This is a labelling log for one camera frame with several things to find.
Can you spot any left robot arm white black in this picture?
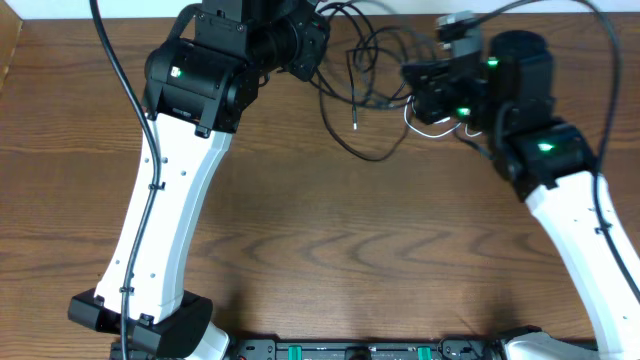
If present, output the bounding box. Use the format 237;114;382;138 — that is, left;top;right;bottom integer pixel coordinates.
68;0;330;359

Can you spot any black braided usb cable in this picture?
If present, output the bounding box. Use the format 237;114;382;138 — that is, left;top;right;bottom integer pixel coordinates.
309;0;441;163

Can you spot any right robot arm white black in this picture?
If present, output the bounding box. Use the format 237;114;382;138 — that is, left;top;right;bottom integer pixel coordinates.
401;30;639;359

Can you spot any black thin usb cable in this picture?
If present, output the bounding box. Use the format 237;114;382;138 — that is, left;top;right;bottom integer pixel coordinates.
344;27;416;131

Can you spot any black mounting rail base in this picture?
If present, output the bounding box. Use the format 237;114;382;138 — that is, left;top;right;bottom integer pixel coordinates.
109;324;601;360

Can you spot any white usb cable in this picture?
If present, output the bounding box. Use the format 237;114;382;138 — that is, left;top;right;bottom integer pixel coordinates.
402;94;484;140

